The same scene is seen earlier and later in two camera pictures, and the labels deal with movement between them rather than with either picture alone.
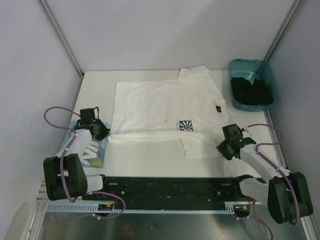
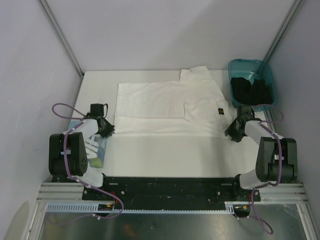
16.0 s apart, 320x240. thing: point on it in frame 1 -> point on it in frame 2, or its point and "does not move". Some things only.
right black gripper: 221,148 -> 236,137
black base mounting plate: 171,190 does not move
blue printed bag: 94,157 does not move
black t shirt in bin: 258,94 does not move
